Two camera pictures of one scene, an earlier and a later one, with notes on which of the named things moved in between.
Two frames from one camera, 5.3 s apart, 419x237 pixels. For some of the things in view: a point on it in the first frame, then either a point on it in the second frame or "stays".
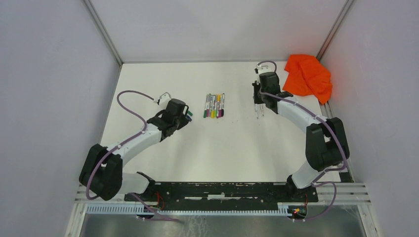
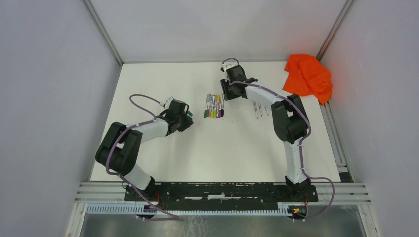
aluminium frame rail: (344, 193) stays
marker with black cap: (223, 105) stays
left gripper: (184, 121) stays
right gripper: (257, 100) to (228, 96)
